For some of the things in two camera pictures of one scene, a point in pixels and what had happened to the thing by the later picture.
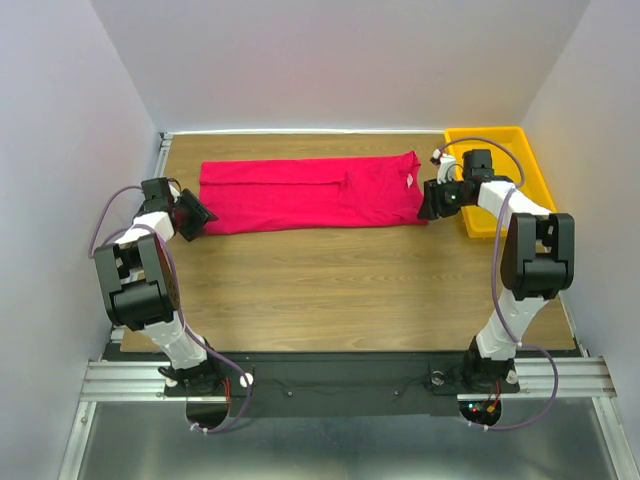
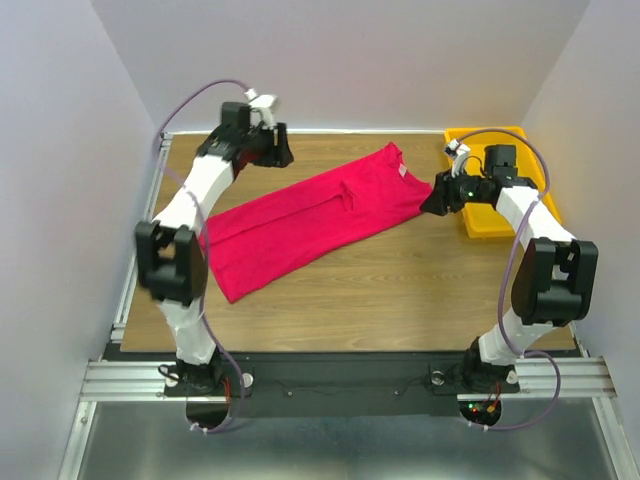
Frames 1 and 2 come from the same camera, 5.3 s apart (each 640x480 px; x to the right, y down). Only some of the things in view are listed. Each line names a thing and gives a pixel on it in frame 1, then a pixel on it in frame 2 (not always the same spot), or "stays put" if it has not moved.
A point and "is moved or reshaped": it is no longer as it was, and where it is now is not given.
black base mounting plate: x=321 y=383 stays put
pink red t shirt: x=311 y=193 is moved or reshaped
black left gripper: x=199 y=220 -> x=278 y=154
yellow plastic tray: x=512 y=161 stays put
